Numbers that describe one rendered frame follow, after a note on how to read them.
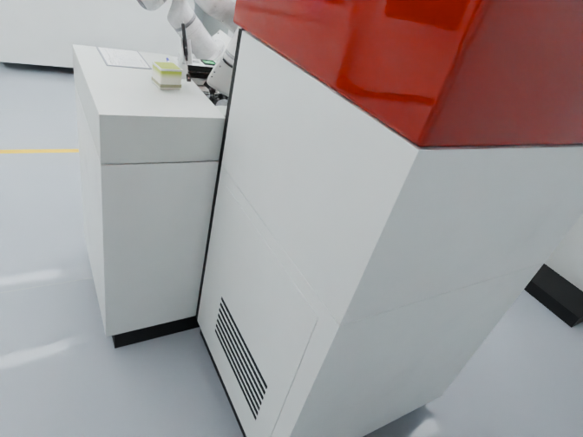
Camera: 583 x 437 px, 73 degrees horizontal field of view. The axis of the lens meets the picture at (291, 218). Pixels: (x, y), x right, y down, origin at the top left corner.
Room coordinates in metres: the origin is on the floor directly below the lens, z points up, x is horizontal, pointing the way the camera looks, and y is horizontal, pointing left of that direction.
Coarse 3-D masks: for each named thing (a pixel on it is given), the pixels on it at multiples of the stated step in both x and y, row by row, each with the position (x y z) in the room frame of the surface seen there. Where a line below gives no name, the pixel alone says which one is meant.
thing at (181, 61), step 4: (180, 40) 1.37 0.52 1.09; (188, 40) 1.39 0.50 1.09; (180, 44) 1.36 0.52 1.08; (188, 44) 1.38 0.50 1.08; (180, 48) 1.36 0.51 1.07; (188, 48) 1.38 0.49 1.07; (180, 52) 1.35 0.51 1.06; (188, 52) 1.37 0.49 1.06; (180, 56) 1.35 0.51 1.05; (184, 56) 1.36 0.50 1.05; (188, 56) 1.37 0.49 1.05; (180, 60) 1.37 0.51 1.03; (184, 60) 1.35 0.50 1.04; (188, 60) 1.36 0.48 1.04; (192, 60) 1.36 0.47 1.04; (180, 64) 1.37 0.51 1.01; (184, 64) 1.38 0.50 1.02; (188, 64) 1.36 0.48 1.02; (184, 68) 1.38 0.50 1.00; (184, 72) 1.38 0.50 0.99; (184, 76) 1.38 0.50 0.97
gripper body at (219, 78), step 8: (216, 64) 1.34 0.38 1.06; (224, 64) 1.34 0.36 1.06; (216, 72) 1.33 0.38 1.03; (224, 72) 1.34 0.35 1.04; (232, 72) 1.34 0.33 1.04; (208, 80) 1.33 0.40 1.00; (216, 80) 1.33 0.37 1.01; (224, 80) 1.34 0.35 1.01; (216, 88) 1.34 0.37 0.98; (224, 88) 1.34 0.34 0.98
